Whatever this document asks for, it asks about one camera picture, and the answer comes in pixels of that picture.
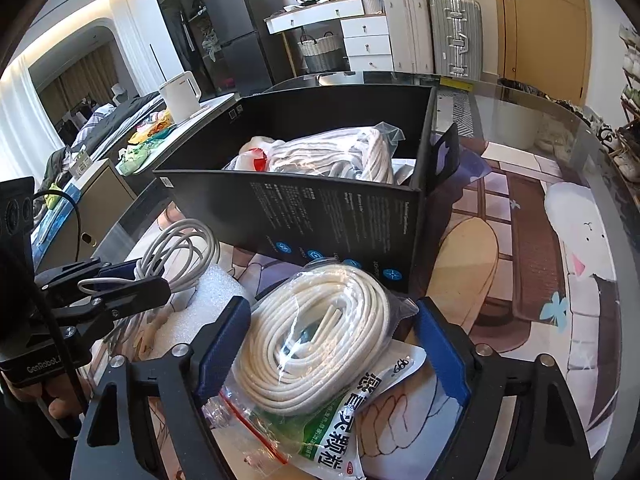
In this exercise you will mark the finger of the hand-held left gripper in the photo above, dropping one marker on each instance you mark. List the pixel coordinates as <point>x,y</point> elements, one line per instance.
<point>120,272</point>
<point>145,290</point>

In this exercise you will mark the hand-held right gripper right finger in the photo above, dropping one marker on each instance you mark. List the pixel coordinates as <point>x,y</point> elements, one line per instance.
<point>440,350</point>

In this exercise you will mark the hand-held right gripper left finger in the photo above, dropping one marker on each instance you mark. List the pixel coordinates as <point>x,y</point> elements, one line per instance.
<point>235,325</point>

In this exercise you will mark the black cardboard box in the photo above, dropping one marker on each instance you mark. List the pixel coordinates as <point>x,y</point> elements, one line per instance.
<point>325,220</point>

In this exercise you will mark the red white small pouch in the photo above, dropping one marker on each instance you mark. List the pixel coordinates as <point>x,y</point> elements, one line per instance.
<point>257,160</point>

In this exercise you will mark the person's left forearm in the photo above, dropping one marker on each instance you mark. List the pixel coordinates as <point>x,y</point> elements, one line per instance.
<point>20,440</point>

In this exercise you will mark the person's left hand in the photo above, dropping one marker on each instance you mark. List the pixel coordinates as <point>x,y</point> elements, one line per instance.
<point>60,395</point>

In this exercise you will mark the white foam block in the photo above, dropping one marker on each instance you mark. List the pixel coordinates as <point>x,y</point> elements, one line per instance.
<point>210,290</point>

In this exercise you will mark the white side counter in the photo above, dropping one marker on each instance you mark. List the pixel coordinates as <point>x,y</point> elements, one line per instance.
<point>100,195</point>

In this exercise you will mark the printed cartoon desk mat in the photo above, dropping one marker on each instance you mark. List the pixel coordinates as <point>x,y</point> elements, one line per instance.
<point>525,260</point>

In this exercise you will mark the pile of snack bags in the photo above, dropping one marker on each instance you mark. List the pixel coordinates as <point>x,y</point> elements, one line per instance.
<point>145,145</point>

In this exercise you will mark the bed with dark bedding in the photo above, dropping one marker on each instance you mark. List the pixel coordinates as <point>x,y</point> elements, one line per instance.
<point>105,125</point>

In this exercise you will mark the white electric kettle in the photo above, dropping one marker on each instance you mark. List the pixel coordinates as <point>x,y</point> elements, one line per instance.
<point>180,97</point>

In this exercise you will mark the brown curtains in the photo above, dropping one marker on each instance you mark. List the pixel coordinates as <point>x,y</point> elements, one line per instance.
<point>80,85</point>

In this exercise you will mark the dark glass cabinet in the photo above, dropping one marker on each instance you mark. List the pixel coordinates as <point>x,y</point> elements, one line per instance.
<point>175,25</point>

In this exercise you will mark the dark grey refrigerator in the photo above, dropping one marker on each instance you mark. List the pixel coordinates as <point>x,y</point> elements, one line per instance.
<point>240,35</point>

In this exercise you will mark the shoes on floor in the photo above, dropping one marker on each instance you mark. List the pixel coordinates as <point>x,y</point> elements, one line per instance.
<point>605,135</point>

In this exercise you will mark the woven laundry basket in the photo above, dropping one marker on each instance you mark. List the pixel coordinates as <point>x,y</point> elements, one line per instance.
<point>322,55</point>

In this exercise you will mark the shoe rack with shoes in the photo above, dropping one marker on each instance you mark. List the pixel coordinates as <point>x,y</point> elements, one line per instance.
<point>631,110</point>

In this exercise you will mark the white vanity dresser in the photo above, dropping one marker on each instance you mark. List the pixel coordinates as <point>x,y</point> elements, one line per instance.
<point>367,40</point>

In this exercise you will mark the silver suitcase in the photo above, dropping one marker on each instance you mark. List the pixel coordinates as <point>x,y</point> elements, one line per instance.
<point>455,35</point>

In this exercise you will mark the white suitcase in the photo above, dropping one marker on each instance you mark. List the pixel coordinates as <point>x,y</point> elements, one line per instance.
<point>407,35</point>

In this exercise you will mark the wooden door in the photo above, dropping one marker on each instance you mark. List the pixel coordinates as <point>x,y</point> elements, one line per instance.
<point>545,30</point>

